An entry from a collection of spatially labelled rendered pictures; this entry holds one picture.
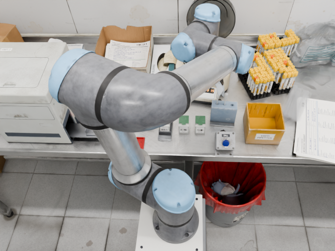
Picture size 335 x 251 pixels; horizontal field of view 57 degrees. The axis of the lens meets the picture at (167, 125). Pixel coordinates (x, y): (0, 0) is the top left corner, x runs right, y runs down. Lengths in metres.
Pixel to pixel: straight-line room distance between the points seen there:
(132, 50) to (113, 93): 1.04
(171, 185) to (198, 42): 0.39
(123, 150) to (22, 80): 0.56
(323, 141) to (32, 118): 1.10
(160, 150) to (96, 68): 0.72
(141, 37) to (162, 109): 1.07
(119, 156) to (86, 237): 1.36
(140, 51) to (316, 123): 0.84
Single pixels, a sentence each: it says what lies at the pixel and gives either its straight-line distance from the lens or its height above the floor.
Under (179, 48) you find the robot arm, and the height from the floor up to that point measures 1.36.
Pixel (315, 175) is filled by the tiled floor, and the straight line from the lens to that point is 2.34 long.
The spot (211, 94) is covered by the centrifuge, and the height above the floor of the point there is 0.92.
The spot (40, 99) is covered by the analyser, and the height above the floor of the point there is 1.15.
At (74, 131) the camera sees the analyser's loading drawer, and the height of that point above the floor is 0.91.
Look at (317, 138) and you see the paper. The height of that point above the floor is 0.89.
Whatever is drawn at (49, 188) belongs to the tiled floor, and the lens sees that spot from 2.31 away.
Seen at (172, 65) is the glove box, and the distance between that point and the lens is 1.44.
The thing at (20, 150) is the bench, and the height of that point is 0.87.
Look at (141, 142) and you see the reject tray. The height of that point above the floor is 0.88.
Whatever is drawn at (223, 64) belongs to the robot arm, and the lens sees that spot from 0.74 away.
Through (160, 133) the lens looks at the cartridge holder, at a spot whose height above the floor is 0.90.
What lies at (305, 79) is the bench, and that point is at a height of 0.87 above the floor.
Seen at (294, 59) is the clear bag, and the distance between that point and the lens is 1.61.
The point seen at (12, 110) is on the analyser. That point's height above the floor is 1.09.
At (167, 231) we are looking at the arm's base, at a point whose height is 0.97.
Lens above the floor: 1.92
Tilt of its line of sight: 54 degrees down
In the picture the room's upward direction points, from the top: 4 degrees counter-clockwise
